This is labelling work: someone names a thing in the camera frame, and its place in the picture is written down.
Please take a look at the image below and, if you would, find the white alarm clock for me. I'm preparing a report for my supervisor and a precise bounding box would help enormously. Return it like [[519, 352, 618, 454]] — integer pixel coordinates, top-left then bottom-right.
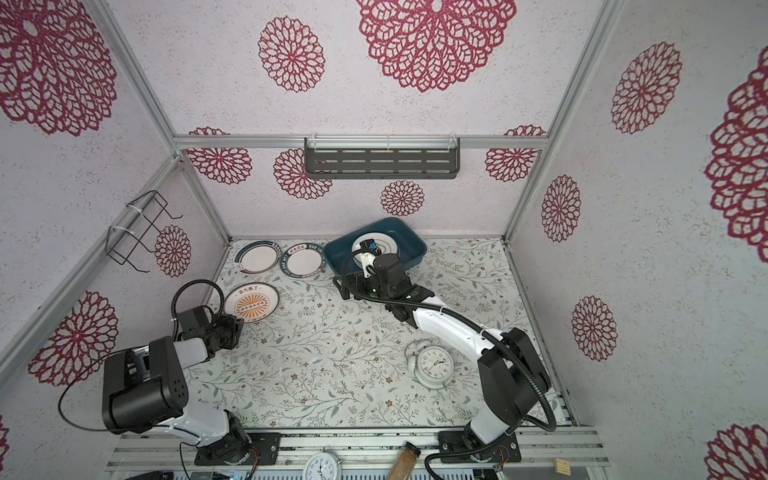
[[404, 341, 455, 390]]

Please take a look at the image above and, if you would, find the orange sunburst plate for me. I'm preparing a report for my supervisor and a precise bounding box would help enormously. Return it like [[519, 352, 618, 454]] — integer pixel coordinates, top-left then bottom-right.
[[224, 282, 280, 323]]

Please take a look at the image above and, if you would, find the brown cork-top bottle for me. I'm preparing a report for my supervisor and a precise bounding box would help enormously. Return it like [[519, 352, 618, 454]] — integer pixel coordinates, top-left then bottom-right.
[[387, 442, 421, 480]]

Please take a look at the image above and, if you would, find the grey wall shelf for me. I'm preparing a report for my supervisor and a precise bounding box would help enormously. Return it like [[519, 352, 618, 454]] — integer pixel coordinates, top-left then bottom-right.
[[304, 137, 461, 180]]

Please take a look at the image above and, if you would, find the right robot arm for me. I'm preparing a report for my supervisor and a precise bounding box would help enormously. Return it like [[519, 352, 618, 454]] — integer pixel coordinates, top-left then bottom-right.
[[334, 249, 557, 449]]

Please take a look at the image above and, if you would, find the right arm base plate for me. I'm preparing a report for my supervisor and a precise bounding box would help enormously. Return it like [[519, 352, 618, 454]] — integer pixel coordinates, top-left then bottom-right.
[[437, 430, 522, 463]]

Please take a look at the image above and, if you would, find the white clock at front edge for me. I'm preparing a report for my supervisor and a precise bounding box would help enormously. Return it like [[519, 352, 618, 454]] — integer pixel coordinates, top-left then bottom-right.
[[302, 451, 342, 480]]

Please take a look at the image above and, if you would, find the teal plastic bin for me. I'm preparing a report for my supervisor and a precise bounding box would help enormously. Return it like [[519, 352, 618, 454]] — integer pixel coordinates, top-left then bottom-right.
[[323, 217, 427, 274]]

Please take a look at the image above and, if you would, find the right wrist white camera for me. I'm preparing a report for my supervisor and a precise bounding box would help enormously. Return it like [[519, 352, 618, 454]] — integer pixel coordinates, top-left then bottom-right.
[[358, 238, 382, 278]]

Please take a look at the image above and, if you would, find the black wire rack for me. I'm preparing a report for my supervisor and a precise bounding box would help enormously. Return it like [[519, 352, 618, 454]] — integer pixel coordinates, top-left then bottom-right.
[[104, 189, 182, 274]]

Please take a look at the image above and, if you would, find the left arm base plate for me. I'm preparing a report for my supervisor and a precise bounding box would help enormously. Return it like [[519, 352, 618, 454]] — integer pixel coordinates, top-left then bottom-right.
[[194, 432, 282, 467]]

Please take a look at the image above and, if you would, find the white flower-pattern plate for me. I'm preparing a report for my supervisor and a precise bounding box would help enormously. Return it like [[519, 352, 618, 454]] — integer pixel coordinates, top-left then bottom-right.
[[352, 232, 399, 254]]

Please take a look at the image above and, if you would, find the small wooden block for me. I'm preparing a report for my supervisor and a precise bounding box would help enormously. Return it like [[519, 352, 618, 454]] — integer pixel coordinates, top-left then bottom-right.
[[554, 458, 572, 476]]

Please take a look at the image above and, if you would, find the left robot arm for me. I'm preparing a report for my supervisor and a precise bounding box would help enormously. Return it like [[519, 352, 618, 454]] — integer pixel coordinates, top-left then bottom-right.
[[102, 306, 253, 465]]

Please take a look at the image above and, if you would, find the green Hao Wei plate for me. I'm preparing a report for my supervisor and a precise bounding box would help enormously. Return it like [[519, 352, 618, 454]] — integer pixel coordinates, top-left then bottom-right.
[[280, 242, 325, 278]]

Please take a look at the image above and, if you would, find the plain green-rim plate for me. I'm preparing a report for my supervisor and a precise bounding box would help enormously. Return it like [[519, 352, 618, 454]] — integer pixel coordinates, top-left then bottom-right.
[[234, 240, 282, 274]]

